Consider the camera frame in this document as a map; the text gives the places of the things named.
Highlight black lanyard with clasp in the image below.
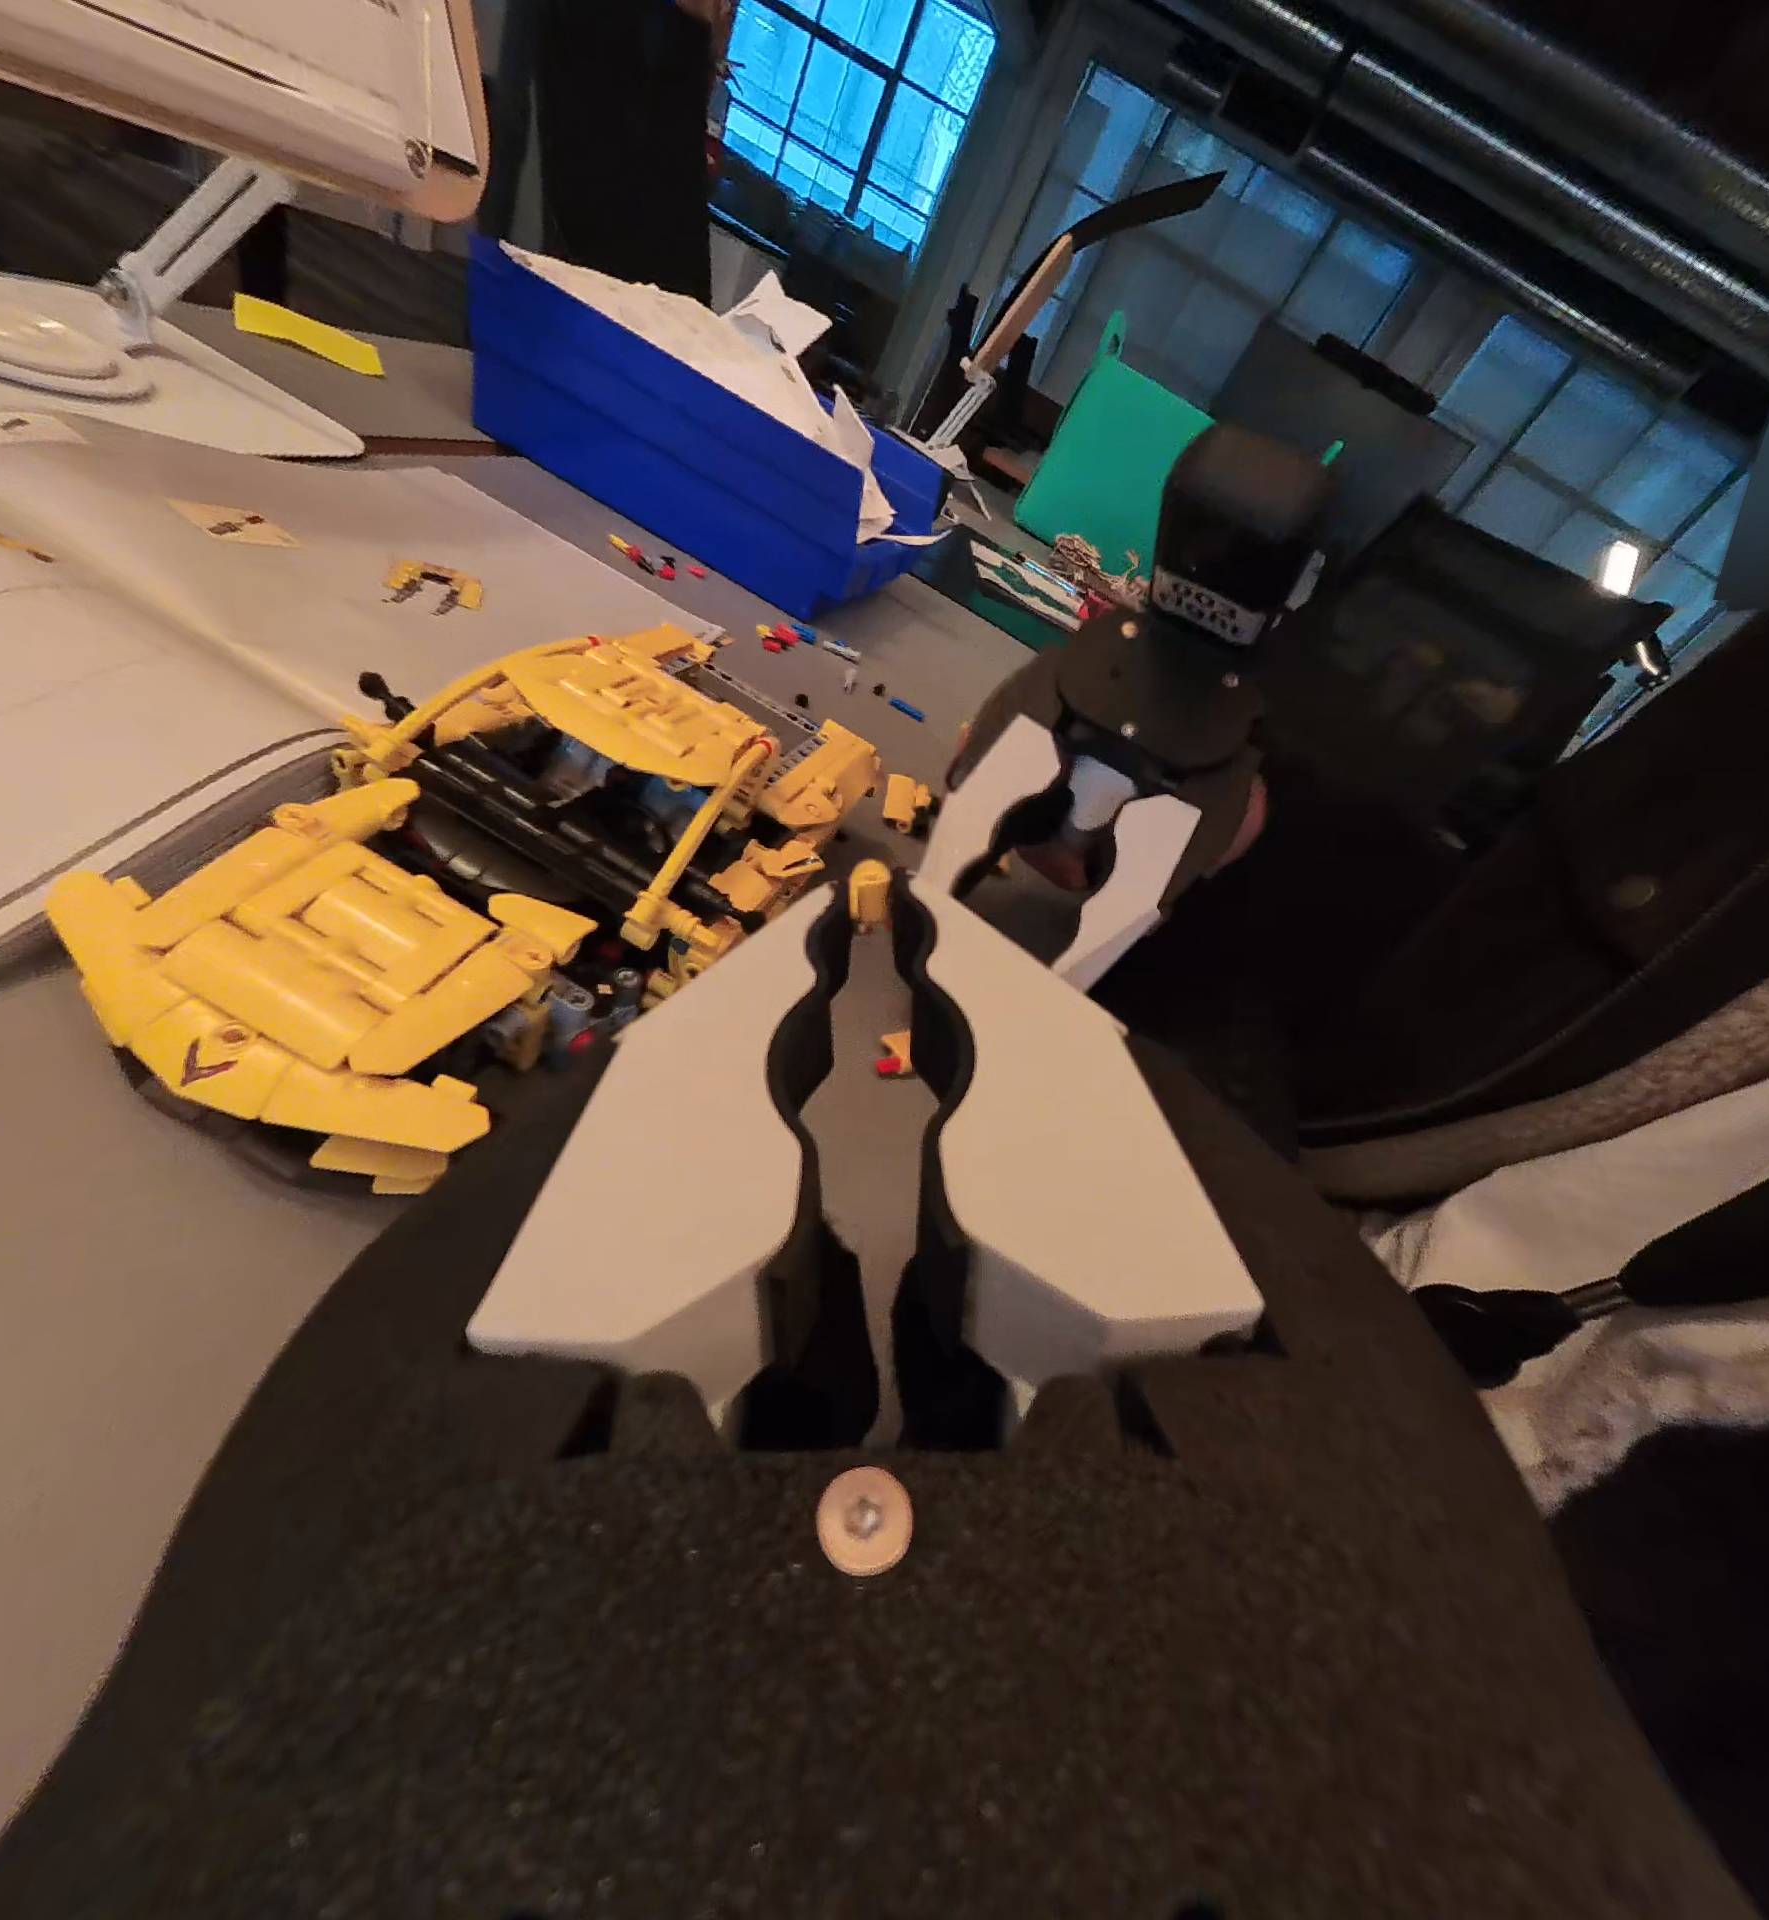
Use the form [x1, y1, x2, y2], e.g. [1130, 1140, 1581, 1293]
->
[1416, 1200, 1769, 1387]

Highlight yellow sticky note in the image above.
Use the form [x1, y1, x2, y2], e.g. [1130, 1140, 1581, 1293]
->
[230, 293, 388, 375]

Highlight white desk lamp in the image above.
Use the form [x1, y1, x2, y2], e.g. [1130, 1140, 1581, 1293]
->
[0, 0, 487, 460]

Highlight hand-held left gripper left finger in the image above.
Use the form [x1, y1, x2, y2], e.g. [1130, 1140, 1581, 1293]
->
[464, 882, 886, 1448]

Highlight grey desk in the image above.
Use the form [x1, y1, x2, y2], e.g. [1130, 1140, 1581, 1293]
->
[0, 260, 1079, 1892]

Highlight yellow wedge brick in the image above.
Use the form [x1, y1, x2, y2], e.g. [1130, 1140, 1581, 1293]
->
[310, 1134, 443, 1196]

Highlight green board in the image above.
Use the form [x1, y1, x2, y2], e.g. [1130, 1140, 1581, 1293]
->
[1010, 312, 1344, 547]

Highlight brown fleece-lined jacket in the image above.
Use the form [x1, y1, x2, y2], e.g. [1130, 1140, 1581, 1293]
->
[1304, 599, 1769, 1203]

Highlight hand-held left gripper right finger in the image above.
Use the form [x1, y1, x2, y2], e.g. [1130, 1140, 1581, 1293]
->
[889, 874, 1262, 1440]

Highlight yellow toy brick car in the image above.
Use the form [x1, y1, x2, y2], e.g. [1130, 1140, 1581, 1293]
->
[42, 625, 886, 1180]

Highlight person's right forearm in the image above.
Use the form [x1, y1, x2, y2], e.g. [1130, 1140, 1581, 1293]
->
[1252, 810, 1606, 1128]

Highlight crumpled white paper bags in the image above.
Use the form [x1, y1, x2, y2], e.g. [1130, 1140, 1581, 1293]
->
[517, 246, 961, 547]

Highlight blue plastic bin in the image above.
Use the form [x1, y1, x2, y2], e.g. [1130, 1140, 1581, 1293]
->
[467, 233, 961, 619]

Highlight metal ceiling duct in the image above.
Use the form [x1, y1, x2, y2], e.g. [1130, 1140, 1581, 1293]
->
[1155, 0, 1769, 375]

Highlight scattered small brick pins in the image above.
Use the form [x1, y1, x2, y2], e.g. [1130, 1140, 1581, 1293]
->
[605, 531, 975, 742]

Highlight open instruction booklet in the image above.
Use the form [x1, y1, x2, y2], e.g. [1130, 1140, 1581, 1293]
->
[0, 412, 721, 994]

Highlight white hoodie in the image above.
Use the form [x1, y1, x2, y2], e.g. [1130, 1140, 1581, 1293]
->
[1363, 1080, 1769, 1517]

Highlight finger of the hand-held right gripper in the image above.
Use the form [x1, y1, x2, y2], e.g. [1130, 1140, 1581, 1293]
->
[1050, 791, 1204, 996]
[916, 714, 1082, 905]

